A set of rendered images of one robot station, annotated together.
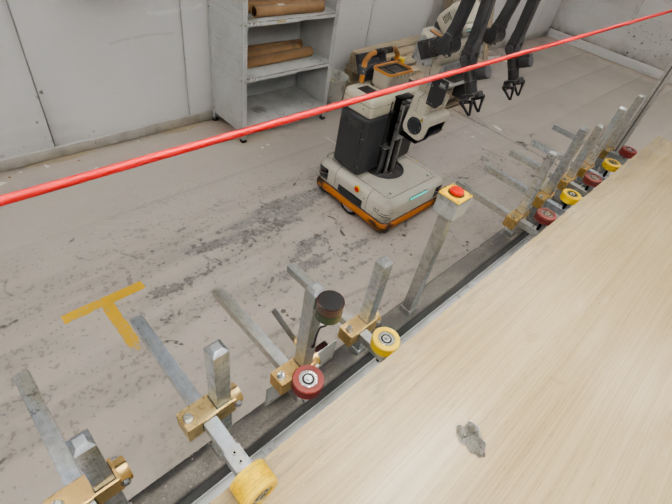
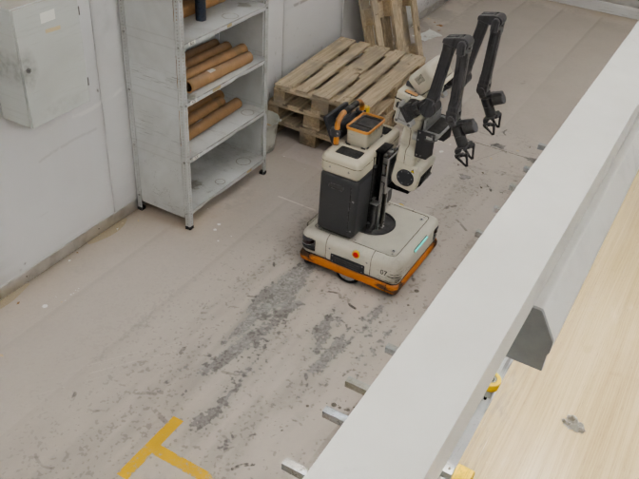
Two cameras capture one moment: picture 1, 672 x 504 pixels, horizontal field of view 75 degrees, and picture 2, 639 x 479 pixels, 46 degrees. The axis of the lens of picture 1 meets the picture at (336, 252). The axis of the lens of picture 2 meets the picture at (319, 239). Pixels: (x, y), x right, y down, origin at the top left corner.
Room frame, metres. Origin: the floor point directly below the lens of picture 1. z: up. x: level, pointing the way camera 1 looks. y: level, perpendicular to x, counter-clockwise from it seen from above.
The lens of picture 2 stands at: (-1.08, 0.83, 2.89)
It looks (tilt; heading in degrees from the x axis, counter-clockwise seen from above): 36 degrees down; 349
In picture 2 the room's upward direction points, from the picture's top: 4 degrees clockwise
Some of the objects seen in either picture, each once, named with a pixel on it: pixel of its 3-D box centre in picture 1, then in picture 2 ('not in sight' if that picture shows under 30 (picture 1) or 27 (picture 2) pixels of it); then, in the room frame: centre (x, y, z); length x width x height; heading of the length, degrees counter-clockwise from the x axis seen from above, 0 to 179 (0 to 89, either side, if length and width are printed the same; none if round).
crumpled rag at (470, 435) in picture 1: (473, 437); (574, 422); (0.50, -0.41, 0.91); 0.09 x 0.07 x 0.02; 18
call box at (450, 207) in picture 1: (451, 203); not in sight; (1.03, -0.29, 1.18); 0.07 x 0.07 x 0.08; 51
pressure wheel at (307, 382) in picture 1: (306, 389); not in sight; (0.57, 0.00, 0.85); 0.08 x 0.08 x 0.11
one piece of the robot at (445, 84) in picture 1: (450, 83); (433, 131); (2.47, -0.43, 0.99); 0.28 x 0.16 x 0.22; 141
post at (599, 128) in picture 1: (574, 168); not in sight; (2.00, -1.07, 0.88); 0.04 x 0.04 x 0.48; 51
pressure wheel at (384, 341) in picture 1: (382, 349); (488, 388); (0.74, -0.19, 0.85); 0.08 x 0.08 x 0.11
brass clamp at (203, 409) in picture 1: (211, 409); not in sight; (0.42, 0.20, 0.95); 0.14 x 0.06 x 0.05; 141
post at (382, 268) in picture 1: (367, 316); not in sight; (0.83, -0.13, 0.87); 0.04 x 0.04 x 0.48; 51
